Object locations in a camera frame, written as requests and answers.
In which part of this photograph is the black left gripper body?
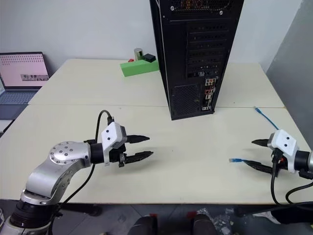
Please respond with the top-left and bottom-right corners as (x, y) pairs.
(109, 125), (128, 168)

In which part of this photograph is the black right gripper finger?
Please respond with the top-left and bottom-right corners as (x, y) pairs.
(251, 138), (270, 147)
(244, 160), (273, 174)

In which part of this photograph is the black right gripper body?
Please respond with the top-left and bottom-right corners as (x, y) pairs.
(268, 139), (286, 177)

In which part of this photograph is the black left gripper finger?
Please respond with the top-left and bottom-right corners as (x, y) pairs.
(127, 134), (151, 144)
(125, 151), (155, 165)

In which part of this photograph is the dark rounded shape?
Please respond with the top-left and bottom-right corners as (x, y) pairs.
(128, 213), (157, 235)
(187, 211), (217, 235)

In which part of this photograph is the green rectangular box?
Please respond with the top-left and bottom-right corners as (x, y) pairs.
(119, 59), (160, 78)

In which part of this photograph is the silver cylindrical can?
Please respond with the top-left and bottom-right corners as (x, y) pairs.
(134, 47), (145, 61)

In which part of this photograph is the grey partition panel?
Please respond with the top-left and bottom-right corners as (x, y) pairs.
(265, 0), (313, 157)

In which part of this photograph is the black computer tower case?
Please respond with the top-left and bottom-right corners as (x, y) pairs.
(149, 0), (245, 121)

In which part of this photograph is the grey open laptop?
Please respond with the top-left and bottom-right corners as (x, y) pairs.
(0, 51), (51, 106)

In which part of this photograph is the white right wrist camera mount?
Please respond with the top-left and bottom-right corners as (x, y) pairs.
(267, 129), (301, 175)

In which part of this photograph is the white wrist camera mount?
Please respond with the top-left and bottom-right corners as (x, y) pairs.
(101, 121), (123, 167)
(267, 129), (301, 175)

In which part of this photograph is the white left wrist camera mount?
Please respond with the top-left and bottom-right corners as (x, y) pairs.
(101, 121), (123, 167)

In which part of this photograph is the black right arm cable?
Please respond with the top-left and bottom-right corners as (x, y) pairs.
(269, 150), (313, 207)

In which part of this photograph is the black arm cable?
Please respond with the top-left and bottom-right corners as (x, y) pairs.
(269, 150), (313, 207)
(58, 110), (115, 207)

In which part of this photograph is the blue ethernet cable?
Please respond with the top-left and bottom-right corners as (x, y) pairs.
(228, 106), (281, 164)

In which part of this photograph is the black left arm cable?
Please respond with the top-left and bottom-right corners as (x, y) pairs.
(58, 110), (115, 207)

